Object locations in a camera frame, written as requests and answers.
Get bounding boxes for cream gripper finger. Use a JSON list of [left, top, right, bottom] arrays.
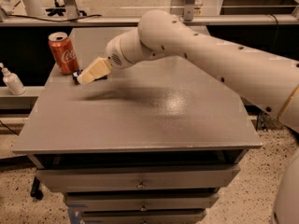
[[77, 57, 112, 85]]

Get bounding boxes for blue rxbar blueberry wrapper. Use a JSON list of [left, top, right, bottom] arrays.
[[72, 69, 83, 84]]

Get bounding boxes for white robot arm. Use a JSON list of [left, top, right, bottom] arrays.
[[77, 10, 299, 133]]

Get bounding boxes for red coke can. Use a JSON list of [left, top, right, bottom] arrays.
[[49, 32, 79, 75]]

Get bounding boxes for white pump bottle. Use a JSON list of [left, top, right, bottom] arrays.
[[0, 63, 25, 95]]

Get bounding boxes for grey drawer cabinet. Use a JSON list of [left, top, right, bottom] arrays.
[[12, 26, 263, 224]]

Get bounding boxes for top grey drawer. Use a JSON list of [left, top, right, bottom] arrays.
[[36, 164, 240, 192]]

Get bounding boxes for grey drawer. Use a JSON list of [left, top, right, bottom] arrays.
[[64, 193, 219, 211], [81, 209, 206, 224], [36, 164, 240, 192]]

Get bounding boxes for middle grey drawer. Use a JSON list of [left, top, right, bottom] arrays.
[[64, 193, 219, 211]]

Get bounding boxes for black cabinet caster wheel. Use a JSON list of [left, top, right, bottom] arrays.
[[30, 177, 44, 201]]

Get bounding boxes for bottom grey drawer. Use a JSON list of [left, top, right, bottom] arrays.
[[81, 209, 206, 224]]

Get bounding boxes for grey metal rail frame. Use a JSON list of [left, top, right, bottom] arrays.
[[0, 7, 299, 27]]

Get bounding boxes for black cable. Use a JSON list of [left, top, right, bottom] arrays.
[[8, 13, 104, 23]]

